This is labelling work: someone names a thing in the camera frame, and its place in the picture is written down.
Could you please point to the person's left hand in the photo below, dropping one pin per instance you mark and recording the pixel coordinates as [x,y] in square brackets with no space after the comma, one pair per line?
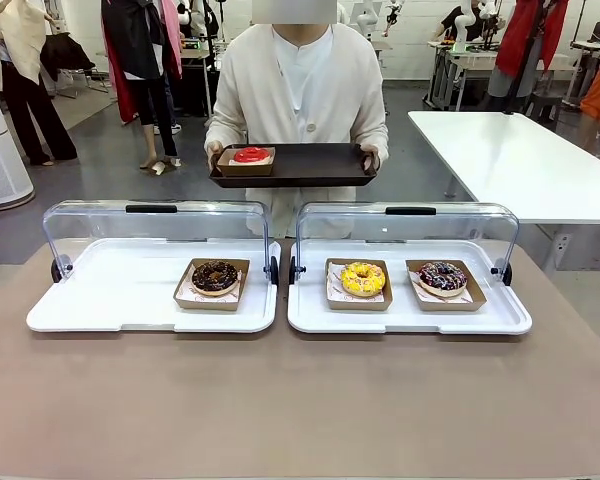
[379,159]

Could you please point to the person's right hand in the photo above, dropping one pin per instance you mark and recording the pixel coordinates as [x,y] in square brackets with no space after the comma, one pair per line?
[211,150]

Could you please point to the red glazed donut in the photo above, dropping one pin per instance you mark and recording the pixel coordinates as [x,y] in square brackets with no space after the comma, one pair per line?
[241,157]
[245,171]

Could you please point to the dark brown serving tray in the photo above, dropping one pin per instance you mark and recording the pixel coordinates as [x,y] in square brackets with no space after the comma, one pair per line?
[315,165]

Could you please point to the yellow sprinkled donut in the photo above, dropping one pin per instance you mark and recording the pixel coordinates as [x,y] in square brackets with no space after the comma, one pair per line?
[352,282]

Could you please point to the white printed paper liner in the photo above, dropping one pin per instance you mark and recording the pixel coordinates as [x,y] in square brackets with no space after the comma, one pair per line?
[416,289]
[183,292]
[334,289]

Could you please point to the person's right forearm cream sleeve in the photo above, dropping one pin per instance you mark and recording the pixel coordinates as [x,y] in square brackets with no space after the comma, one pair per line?
[220,127]

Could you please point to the person's left forearm cream sleeve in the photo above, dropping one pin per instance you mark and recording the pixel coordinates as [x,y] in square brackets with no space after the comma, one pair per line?
[372,127]

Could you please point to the person in cream cardigan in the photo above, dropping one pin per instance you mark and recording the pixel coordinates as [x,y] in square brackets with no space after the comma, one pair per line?
[260,100]

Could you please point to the chocolate donut with rainbow sprinkles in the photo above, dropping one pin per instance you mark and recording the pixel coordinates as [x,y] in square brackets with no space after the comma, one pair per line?
[430,281]

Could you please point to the chocolate glazed donut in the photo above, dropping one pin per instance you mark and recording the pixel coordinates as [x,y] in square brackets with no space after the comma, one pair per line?
[202,282]

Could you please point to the sprinkled chocolate donut in box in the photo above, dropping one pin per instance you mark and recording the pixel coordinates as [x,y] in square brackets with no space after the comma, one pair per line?
[450,306]

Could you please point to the clear plastic dome lid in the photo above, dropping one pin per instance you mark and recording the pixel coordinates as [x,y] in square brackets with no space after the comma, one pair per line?
[410,210]
[151,208]

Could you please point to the mannequin black pink red clothes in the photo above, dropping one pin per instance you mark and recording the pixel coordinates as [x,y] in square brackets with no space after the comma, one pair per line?
[135,45]

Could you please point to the white rectangular table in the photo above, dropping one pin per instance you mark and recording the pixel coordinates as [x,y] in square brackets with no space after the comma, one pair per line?
[520,160]

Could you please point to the white plastic display tray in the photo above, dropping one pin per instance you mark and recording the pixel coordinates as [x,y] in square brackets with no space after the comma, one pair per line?
[405,317]
[105,300]

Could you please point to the black jacket on chair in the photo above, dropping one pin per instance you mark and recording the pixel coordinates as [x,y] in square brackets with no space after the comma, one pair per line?
[65,57]

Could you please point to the mannequin with red coat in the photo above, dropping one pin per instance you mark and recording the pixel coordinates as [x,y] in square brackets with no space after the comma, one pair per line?
[520,45]

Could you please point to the white cylindrical air purifier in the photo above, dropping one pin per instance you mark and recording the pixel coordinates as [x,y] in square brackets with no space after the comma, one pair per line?
[0,150]

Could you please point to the mannequin cream top black trousers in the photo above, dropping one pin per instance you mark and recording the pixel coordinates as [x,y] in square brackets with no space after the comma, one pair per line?
[25,50]

